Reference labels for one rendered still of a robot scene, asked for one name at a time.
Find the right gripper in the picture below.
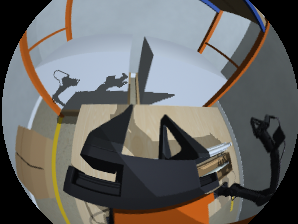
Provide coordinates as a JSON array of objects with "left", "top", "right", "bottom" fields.
[{"left": 250, "top": 117, "right": 271, "bottom": 145}]

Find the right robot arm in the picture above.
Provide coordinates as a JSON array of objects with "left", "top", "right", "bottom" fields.
[{"left": 212, "top": 126, "right": 285, "bottom": 207}]

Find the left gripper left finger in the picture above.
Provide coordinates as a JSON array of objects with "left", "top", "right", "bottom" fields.
[{"left": 84, "top": 104, "right": 133, "bottom": 153}]

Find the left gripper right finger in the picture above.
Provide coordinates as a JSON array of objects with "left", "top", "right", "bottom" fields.
[{"left": 158, "top": 114, "right": 210, "bottom": 165}]

